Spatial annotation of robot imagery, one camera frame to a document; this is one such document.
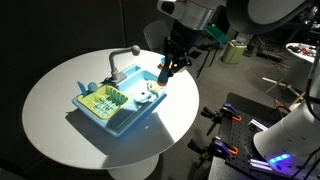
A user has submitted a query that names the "yellow sink drain piece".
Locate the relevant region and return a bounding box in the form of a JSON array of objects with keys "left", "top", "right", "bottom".
[{"left": 147, "top": 81, "right": 160, "bottom": 93}]

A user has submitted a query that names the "blue orange clamp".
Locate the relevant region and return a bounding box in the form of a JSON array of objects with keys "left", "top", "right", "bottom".
[
  {"left": 187, "top": 137, "right": 238, "bottom": 160},
  {"left": 201, "top": 103, "right": 242, "bottom": 135}
]

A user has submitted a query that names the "grey toy faucet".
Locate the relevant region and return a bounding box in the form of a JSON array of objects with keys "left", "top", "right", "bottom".
[{"left": 109, "top": 45, "right": 141, "bottom": 84}]

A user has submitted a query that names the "grey chair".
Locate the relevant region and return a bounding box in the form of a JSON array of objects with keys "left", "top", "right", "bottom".
[{"left": 143, "top": 20, "right": 169, "bottom": 54}]

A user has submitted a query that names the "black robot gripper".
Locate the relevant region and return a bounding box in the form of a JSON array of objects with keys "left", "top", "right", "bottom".
[{"left": 163, "top": 20, "right": 200, "bottom": 72}]

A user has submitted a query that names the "yellow-green plate rack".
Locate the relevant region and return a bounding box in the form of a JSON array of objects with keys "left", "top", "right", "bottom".
[{"left": 74, "top": 84, "right": 129, "bottom": 120}]

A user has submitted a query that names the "blue orange clamp lower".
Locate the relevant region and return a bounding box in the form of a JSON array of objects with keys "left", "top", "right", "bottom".
[{"left": 187, "top": 137, "right": 238, "bottom": 160}]

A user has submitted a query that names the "green bin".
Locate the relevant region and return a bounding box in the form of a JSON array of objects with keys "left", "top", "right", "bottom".
[{"left": 221, "top": 40, "right": 247, "bottom": 64}]

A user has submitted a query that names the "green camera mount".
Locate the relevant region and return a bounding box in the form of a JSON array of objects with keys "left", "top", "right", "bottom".
[{"left": 205, "top": 24, "right": 228, "bottom": 43}]

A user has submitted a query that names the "small blue toy brush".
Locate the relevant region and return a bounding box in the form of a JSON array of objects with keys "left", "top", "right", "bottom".
[{"left": 77, "top": 82, "right": 98, "bottom": 96}]

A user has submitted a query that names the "white round side table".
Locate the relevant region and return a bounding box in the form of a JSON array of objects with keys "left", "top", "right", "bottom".
[{"left": 285, "top": 43, "right": 316, "bottom": 80}]

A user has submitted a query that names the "light blue toy sink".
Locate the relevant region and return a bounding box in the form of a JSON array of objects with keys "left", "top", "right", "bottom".
[{"left": 72, "top": 65, "right": 166, "bottom": 137}]

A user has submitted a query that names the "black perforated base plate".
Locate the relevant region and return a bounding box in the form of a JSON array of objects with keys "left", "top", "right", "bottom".
[{"left": 208, "top": 92, "right": 320, "bottom": 180}]

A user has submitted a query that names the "blue orange clamp upper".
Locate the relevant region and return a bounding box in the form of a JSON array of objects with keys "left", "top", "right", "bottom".
[{"left": 201, "top": 103, "right": 242, "bottom": 135}]

